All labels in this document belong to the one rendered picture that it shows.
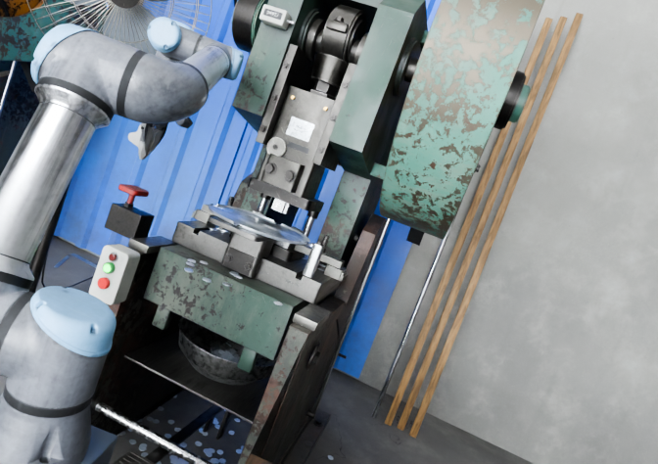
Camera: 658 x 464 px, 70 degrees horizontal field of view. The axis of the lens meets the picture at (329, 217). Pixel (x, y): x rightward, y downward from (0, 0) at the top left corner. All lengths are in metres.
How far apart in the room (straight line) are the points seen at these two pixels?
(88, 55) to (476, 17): 0.68
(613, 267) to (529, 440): 0.94
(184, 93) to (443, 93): 0.48
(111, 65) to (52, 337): 0.41
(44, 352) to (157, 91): 0.42
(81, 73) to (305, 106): 0.66
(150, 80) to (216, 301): 0.62
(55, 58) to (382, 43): 0.76
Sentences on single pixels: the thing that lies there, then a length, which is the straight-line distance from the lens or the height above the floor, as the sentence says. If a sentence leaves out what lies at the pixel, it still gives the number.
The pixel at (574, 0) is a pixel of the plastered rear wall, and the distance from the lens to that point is 2.77.
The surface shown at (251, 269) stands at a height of 0.67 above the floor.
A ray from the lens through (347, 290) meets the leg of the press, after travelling 1.59.
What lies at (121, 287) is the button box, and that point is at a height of 0.54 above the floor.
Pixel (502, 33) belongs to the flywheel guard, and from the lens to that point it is 0.99.
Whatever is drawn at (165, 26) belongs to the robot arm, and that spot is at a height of 1.16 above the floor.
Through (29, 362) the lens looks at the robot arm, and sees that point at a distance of 0.76.
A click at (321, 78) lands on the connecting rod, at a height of 1.22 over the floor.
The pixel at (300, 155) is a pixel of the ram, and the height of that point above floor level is 1.00.
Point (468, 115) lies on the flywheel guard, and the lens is 0.98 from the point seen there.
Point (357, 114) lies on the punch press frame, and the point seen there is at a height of 1.15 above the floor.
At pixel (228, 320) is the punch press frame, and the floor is 0.54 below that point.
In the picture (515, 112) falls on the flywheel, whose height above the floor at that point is 1.30.
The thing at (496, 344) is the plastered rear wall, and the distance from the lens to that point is 2.59.
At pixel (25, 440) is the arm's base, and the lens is 0.81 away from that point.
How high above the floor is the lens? 0.98
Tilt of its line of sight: 5 degrees down
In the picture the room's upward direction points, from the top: 21 degrees clockwise
